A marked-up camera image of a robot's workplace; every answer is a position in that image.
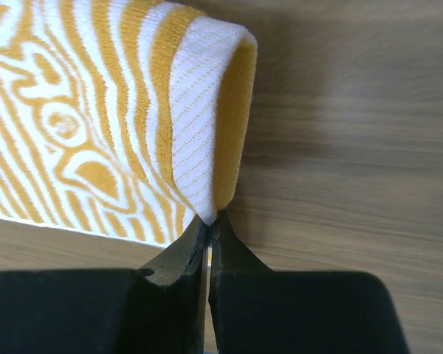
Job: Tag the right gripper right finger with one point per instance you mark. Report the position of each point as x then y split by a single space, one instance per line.
259 310

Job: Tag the yellow striped towel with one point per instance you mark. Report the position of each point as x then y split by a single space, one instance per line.
123 119

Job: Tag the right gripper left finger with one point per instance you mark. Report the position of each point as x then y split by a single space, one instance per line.
157 308

